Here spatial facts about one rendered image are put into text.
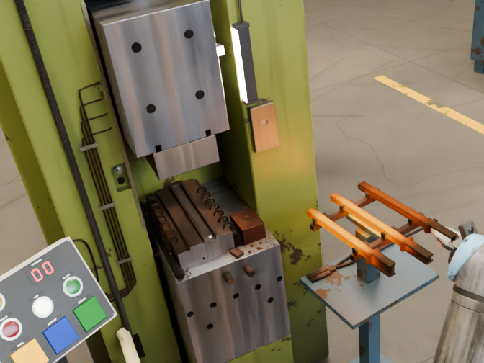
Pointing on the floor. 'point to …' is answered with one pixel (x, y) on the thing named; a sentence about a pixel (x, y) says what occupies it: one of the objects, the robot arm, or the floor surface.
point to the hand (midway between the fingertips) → (436, 227)
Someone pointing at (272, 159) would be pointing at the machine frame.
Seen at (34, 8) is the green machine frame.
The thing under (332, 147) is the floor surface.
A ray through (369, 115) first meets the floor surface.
